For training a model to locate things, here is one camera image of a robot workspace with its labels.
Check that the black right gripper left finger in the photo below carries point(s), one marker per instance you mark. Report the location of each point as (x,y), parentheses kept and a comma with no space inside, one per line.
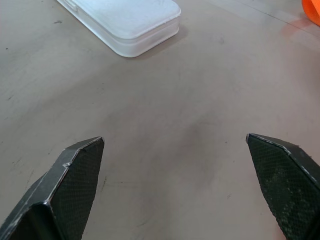
(67,190)

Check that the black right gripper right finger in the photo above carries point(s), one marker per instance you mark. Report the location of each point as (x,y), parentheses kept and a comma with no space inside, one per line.
(287,185)

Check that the orange object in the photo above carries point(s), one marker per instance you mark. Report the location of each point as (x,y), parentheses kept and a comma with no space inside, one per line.
(312,11)

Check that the white plastic box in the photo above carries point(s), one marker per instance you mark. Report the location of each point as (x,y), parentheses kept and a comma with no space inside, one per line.
(130,22)

